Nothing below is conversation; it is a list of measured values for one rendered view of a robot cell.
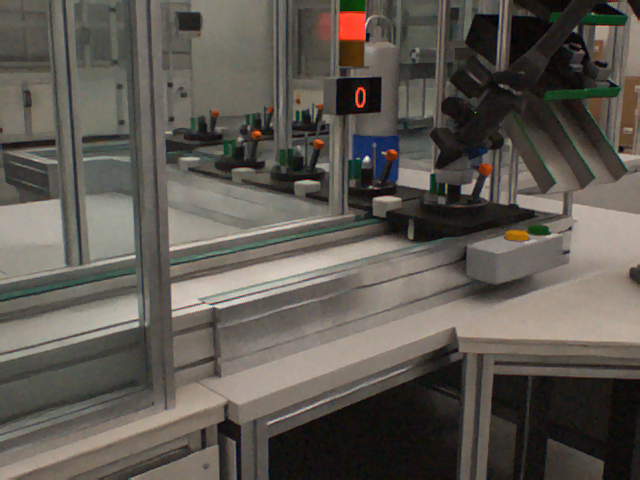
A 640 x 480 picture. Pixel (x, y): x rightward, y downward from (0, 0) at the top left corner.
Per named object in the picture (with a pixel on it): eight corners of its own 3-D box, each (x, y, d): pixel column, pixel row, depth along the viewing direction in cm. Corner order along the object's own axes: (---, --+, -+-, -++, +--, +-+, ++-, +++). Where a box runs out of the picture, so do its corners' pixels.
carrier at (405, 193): (439, 201, 183) (441, 147, 180) (366, 215, 168) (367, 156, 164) (364, 186, 201) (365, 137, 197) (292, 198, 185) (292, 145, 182)
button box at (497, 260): (562, 264, 150) (564, 232, 149) (496, 285, 137) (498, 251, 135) (530, 256, 155) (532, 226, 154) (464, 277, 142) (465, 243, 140)
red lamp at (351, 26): (369, 40, 153) (370, 13, 152) (351, 39, 150) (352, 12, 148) (351, 39, 156) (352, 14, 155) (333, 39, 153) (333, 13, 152)
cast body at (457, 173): (472, 183, 163) (474, 149, 161) (459, 186, 160) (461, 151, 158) (440, 178, 169) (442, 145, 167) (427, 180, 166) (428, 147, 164)
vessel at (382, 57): (406, 134, 260) (410, 15, 251) (376, 137, 251) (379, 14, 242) (375, 131, 270) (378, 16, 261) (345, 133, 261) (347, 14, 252)
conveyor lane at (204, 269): (530, 260, 167) (534, 214, 165) (196, 364, 112) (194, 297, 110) (427, 236, 188) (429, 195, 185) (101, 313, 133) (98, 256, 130)
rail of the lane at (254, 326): (569, 262, 166) (573, 212, 163) (221, 378, 108) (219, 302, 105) (546, 257, 170) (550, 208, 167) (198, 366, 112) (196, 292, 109)
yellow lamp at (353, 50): (369, 66, 154) (369, 40, 153) (351, 66, 151) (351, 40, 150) (351, 65, 158) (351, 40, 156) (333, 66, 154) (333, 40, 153)
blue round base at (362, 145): (407, 179, 264) (409, 134, 260) (375, 185, 254) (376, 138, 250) (374, 173, 275) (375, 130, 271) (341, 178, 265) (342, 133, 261)
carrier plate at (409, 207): (534, 219, 165) (535, 209, 164) (462, 237, 149) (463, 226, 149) (444, 202, 182) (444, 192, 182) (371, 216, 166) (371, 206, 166)
